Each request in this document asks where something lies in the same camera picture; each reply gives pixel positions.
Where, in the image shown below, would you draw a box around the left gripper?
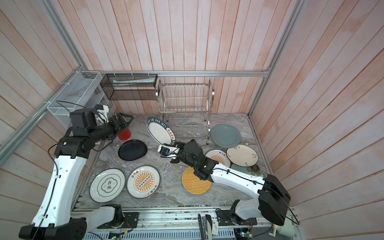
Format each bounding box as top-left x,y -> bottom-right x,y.
88,112 -> 135,143

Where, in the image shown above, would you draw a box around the black round plate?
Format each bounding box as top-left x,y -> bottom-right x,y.
118,140 -> 148,161

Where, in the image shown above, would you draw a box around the green rim white plate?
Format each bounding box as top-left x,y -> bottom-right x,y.
146,117 -> 176,145

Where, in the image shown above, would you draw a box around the steel two-tier dish rack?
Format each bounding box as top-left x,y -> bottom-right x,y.
156,81 -> 215,145

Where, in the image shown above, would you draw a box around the large orange sunburst plate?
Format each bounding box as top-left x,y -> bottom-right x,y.
126,165 -> 161,199

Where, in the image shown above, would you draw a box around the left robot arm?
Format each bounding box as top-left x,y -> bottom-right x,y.
19,109 -> 134,240

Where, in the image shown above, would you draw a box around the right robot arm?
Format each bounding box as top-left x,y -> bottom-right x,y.
165,140 -> 291,226

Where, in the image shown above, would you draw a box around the red pencil cup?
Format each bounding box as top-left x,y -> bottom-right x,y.
118,128 -> 132,141

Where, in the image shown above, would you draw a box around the yellow woven round plate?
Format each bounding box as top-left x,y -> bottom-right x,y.
182,167 -> 212,195

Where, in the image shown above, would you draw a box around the small orange sunburst plate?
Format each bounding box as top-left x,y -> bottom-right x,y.
205,149 -> 231,168

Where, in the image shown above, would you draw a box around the grey-green round plate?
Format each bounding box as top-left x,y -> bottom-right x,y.
211,124 -> 242,149

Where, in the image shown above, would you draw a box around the cream floral plate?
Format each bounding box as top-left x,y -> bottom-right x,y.
227,145 -> 259,167

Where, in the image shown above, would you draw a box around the light green floral plate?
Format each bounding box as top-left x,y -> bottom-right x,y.
231,164 -> 264,177

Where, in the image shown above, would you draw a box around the white plate green characters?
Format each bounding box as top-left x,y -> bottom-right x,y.
89,169 -> 126,203

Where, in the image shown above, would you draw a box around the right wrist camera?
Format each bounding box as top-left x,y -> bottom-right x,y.
158,145 -> 172,157

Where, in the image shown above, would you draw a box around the black mesh wall basket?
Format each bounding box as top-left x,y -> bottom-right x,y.
100,73 -> 158,101

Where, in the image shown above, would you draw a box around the white wire wall shelf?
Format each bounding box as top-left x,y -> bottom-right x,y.
48,71 -> 116,129

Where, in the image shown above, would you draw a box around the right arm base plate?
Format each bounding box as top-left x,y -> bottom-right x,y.
215,209 -> 257,227

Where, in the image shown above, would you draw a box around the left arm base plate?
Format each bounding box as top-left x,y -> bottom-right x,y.
97,212 -> 139,229

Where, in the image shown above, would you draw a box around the white box camera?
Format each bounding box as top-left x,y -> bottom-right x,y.
268,221 -> 295,238

